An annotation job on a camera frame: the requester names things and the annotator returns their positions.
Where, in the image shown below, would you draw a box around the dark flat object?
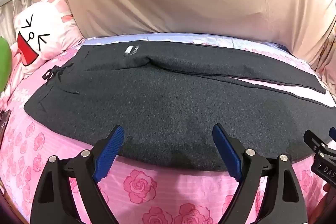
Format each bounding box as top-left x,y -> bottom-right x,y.
0,110 -> 11,136

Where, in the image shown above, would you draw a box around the person's right hand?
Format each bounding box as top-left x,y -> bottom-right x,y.
318,183 -> 336,215

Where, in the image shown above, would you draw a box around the pink floral bed sheet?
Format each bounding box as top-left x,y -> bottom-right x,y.
0,32 -> 336,224

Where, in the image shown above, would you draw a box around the dark grey pants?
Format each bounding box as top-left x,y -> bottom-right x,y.
24,42 -> 336,172

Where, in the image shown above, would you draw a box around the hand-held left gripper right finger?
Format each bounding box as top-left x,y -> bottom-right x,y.
212,123 -> 308,224

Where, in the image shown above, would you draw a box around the green plush toy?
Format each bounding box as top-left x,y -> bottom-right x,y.
0,38 -> 12,92

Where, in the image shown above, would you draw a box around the cartoon face pillow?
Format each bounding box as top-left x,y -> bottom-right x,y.
13,0 -> 85,80

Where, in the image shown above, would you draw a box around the patterned beige curtain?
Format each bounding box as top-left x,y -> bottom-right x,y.
311,0 -> 336,78

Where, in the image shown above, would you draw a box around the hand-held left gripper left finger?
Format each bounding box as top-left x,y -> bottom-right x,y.
30,125 -> 124,224

